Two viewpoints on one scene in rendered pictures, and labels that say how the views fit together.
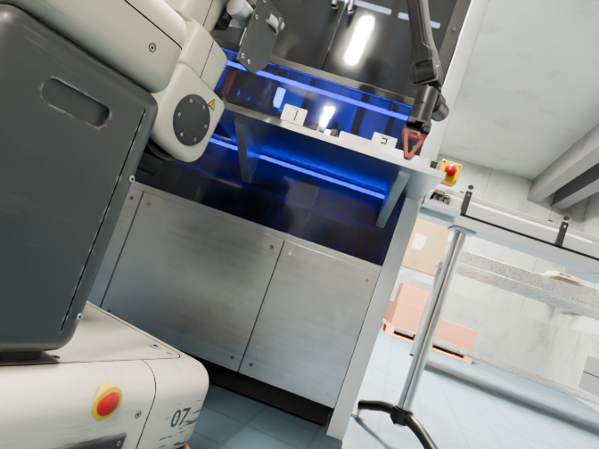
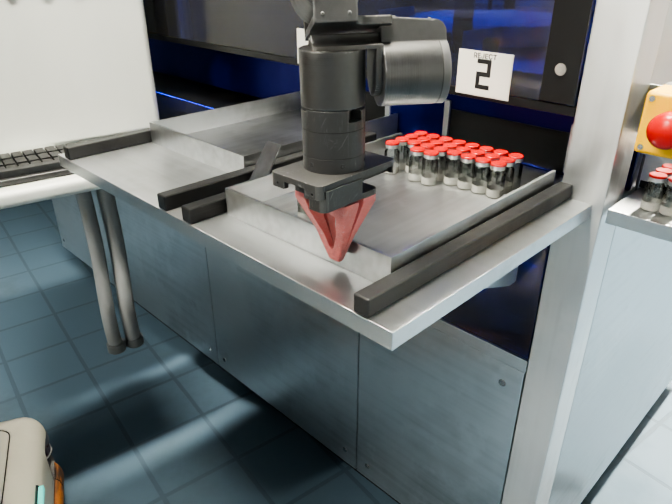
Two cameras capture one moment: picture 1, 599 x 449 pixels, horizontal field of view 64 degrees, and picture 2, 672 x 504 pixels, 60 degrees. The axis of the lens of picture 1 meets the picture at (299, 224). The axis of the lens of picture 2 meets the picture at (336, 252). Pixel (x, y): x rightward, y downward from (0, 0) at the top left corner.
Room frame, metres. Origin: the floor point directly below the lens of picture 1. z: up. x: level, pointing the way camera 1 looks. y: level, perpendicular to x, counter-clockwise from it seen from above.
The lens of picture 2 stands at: (0.90, -0.55, 1.17)
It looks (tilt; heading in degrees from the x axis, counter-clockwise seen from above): 27 degrees down; 39
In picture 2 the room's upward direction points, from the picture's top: straight up
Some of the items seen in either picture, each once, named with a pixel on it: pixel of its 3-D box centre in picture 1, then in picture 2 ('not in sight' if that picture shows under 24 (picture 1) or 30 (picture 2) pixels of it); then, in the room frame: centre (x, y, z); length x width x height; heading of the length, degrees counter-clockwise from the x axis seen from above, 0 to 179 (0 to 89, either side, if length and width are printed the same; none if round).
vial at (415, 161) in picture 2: not in sight; (416, 164); (1.58, -0.14, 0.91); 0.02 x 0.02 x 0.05
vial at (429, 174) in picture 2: not in sight; (429, 167); (1.58, -0.16, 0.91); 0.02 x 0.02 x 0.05
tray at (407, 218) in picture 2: (376, 164); (396, 191); (1.49, -0.17, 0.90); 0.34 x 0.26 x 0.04; 175
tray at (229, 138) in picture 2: not in sight; (277, 127); (1.61, 0.16, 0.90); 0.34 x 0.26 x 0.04; 174
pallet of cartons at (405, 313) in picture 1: (429, 319); not in sight; (6.52, -2.10, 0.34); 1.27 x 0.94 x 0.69; 76
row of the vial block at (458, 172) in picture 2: not in sight; (446, 165); (1.60, -0.18, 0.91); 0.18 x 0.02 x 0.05; 85
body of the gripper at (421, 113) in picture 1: (419, 118); (333, 145); (1.30, -0.22, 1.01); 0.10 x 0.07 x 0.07; 175
